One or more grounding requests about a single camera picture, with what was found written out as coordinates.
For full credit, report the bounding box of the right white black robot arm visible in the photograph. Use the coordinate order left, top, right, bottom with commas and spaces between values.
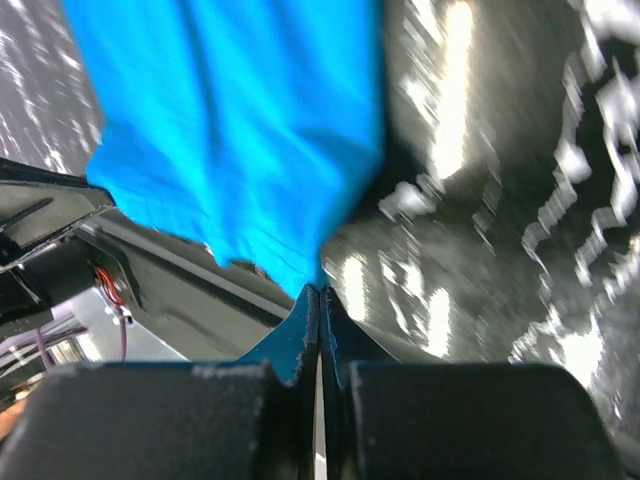
1, 160, 379, 479

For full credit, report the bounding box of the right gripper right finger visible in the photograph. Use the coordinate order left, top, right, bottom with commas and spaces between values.
319, 287, 397, 479

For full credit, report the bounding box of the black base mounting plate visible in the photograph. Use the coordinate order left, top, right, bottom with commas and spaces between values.
76, 212, 293, 360

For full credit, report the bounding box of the blue t shirt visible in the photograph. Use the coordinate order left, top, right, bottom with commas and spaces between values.
63, 1, 384, 296

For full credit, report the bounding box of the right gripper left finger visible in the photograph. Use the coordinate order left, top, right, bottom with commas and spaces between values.
241, 286, 320, 479

